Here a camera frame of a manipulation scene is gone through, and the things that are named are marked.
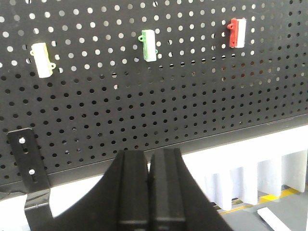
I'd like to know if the right white rocker switch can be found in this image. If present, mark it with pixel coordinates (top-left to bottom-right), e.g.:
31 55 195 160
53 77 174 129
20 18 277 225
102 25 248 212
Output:
227 18 247 48

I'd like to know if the black perforated pegboard panel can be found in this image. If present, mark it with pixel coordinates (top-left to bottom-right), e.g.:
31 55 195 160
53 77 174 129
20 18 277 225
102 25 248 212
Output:
0 0 308 193

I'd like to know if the left white rocker switch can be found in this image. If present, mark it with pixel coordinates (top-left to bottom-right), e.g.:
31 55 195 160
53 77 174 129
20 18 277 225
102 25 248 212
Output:
29 42 56 78

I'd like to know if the white rocker switch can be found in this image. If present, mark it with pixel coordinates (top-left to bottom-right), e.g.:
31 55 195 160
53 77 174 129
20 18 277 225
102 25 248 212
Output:
227 18 247 48
138 29 157 62
29 42 56 78

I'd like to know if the white standing desk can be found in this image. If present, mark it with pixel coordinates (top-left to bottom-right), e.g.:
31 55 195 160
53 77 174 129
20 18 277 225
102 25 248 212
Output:
0 125 308 231

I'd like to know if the grey curtain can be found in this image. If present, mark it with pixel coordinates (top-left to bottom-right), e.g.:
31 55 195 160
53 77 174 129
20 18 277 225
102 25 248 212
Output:
203 149 308 211

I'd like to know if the middle white rocker switch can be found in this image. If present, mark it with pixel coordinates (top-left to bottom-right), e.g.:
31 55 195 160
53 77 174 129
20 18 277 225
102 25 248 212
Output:
138 29 157 62

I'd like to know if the left black mounting clamp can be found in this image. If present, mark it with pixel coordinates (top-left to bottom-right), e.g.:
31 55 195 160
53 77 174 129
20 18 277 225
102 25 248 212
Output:
7 128 53 231

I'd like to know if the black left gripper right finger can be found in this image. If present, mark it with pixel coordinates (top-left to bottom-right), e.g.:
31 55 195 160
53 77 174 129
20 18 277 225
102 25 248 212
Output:
149 148 232 231

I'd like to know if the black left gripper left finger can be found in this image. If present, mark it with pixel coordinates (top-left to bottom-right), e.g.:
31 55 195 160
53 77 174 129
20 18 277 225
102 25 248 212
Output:
51 151 150 231

